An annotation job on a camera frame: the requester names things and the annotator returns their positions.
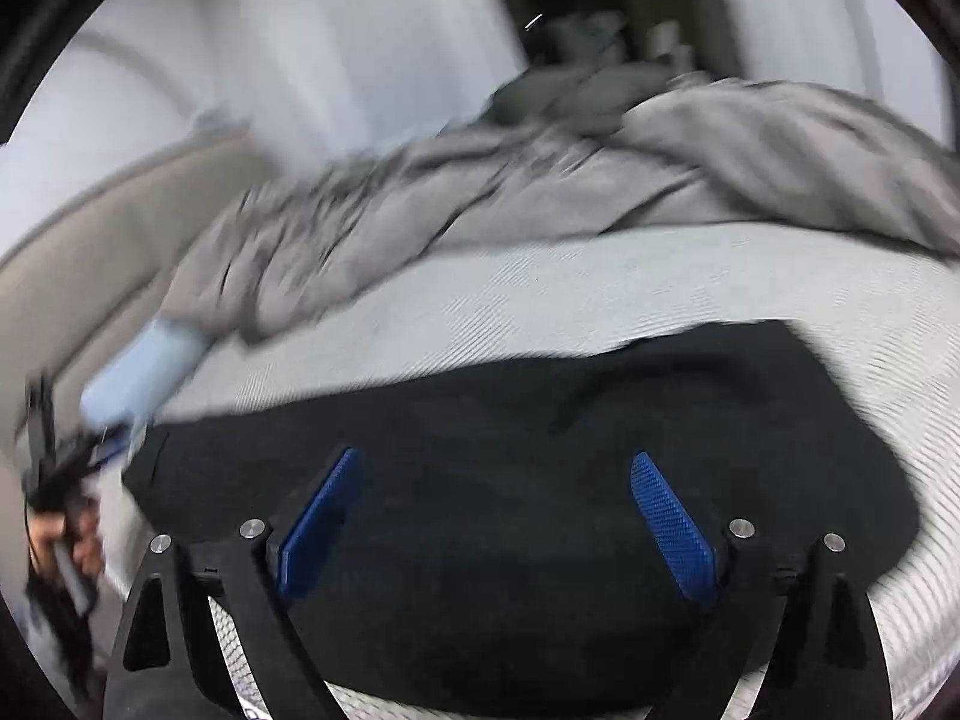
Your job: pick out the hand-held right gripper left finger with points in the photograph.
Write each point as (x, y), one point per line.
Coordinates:
(319, 525)

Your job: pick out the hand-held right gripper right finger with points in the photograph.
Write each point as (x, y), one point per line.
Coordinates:
(671, 529)

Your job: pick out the black shirt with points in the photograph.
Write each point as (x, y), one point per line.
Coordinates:
(510, 450)

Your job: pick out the person's left hand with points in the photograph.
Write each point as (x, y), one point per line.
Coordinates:
(84, 544)

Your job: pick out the light blue pillow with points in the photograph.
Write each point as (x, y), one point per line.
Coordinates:
(142, 375)

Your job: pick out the beige padded headboard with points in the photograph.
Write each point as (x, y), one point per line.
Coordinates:
(97, 240)

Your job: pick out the white quilted mattress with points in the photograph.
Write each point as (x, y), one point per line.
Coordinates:
(675, 285)

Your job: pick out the grey rumpled duvet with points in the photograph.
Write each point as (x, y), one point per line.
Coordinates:
(525, 187)

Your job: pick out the dark grey cloth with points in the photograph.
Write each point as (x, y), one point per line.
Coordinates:
(570, 97)

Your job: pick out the white curtain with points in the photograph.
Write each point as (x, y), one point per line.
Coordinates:
(810, 7)
(360, 37)

